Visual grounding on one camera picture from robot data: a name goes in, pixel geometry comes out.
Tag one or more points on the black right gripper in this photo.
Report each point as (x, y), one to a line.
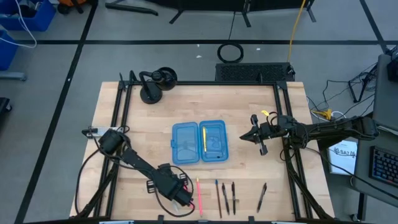
(275, 130)

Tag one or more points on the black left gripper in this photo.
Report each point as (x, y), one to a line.
(164, 182)

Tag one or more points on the pink pencil yellow tip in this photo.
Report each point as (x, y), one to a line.
(199, 196)

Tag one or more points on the brown pencil blue cap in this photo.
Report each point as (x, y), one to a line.
(218, 199)

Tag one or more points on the black ballpoint pen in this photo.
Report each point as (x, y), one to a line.
(225, 199)
(261, 197)
(233, 196)

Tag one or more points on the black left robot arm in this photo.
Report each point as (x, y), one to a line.
(136, 160)

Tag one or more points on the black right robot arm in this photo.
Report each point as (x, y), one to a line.
(335, 129)

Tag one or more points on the blue plastic supply box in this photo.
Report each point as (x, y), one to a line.
(186, 143)

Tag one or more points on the black perforated case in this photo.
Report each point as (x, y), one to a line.
(255, 72)

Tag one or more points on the white printed paper sheet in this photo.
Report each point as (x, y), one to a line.
(345, 155)

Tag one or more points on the black desk lamp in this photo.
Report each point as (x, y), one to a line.
(152, 90)

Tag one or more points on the black computer keyboard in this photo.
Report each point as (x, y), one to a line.
(385, 166)

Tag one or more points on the grey desk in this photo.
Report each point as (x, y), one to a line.
(385, 102)

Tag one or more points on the black desk device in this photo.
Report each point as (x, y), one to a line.
(393, 68)

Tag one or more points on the black floor bar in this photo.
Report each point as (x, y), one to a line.
(130, 8)

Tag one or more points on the black caster foot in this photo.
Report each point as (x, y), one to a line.
(3, 105)

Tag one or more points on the grey stand foot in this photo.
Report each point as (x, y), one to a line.
(12, 76)

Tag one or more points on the orange and black object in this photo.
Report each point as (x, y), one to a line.
(73, 2)

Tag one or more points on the blue plastic storage bin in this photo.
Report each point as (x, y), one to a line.
(6, 53)
(40, 18)

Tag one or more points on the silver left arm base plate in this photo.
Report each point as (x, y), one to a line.
(99, 131)

